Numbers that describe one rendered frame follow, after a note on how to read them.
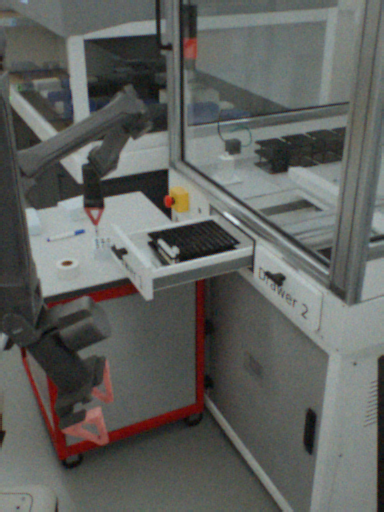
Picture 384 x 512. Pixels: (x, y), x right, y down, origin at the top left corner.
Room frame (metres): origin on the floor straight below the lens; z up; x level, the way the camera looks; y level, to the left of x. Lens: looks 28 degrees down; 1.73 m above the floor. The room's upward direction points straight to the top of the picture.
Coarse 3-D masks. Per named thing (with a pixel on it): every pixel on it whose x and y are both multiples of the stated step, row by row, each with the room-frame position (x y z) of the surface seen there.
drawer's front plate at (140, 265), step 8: (112, 224) 1.66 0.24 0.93; (112, 232) 1.65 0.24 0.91; (120, 232) 1.61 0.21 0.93; (112, 240) 1.66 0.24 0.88; (120, 240) 1.59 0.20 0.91; (128, 240) 1.56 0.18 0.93; (128, 248) 1.53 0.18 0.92; (136, 248) 1.51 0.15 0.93; (112, 256) 1.66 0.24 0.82; (128, 256) 1.53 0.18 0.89; (136, 256) 1.47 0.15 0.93; (120, 264) 1.60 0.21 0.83; (136, 264) 1.47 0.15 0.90; (144, 264) 1.42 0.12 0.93; (128, 272) 1.54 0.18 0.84; (136, 272) 1.48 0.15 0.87; (144, 272) 1.42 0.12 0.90; (136, 280) 1.48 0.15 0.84; (144, 280) 1.42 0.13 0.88; (144, 288) 1.43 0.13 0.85; (144, 296) 1.43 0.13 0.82; (152, 296) 1.42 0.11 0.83
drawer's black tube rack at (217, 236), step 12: (180, 228) 1.70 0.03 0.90; (192, 228) 1.70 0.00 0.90; (204, 228) 1.69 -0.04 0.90; (216, 228) 1.69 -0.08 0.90; (168, 240) 1.61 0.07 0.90; (180, 240) 1.61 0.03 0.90; (192, 240) 1.62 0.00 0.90; (204, 240) 1.61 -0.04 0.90; (216, 240) 1.61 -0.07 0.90; (228, 240) 1.61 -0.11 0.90; (156, 252) 1.60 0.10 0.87; (180, 252) 1.54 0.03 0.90; (192, 252) 1.54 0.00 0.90; (204, 252) 1.56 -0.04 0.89; (216, 252) 1.60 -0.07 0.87; (168, 264) 1.52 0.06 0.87
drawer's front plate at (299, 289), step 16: (256, 256) 1.52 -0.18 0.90; (272, 256) 1.46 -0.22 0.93; (256, 272) 1.51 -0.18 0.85; (272, 272) 1.44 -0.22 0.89; (288, 272) 1.38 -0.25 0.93; (272, 288) 1.44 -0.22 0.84; (288, 288) 1.37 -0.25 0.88; (304, 288) 1.31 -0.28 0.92; (288, 304) 1.37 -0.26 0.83; (320, 304) 1.27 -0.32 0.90; (304, 320) 1.30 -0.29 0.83
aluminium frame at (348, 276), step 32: (352, 96) 1.25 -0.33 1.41; (352, 128) 1.25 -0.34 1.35; (352, 160) 1.23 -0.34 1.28; (224, 192) 1.76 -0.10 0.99; (352, 192) 1.22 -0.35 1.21; (256, 224) 1.55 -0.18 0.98; (352, 224) 1.22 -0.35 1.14; (288, 256) 1.41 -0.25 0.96; (352, 256) 1.20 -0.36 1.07; (352, 288) 1.19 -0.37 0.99
